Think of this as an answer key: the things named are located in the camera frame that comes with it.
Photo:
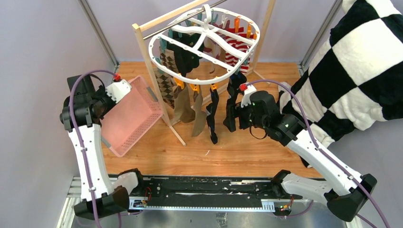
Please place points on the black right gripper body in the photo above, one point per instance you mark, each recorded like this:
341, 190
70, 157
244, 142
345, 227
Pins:
245, 115

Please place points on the black blue sock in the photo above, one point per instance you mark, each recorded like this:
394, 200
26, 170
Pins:
210, 112

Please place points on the white round sock hanger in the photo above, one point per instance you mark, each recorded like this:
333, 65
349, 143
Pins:
200, 21

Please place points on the pink plastic basket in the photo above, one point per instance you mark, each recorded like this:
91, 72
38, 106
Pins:
131, 118

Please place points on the black grey sock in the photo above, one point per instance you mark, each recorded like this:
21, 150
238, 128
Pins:
233, 90

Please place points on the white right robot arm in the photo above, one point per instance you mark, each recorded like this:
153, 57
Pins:
344, 190

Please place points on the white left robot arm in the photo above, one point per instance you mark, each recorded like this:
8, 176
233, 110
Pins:
81, 117

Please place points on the red white striped sock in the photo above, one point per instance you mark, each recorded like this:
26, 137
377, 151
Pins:
239, 45

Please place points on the dark green sock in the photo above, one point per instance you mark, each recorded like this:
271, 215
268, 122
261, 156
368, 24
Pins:
185, 60

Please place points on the argyle brown sock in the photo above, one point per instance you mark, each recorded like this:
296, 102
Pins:
165, 81

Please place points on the black white checkered blanket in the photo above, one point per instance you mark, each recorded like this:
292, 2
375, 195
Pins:
356, 77

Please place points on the wooden clothes rack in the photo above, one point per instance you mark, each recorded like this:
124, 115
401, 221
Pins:
206, 69

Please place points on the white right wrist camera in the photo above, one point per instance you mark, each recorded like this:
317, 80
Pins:
247, 91

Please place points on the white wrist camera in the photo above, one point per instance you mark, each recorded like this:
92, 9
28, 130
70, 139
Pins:
247, 91
118, 90

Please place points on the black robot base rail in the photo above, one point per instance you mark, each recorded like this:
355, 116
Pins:
186, 193

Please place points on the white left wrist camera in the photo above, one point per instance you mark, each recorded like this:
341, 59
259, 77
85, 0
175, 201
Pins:
118, 90

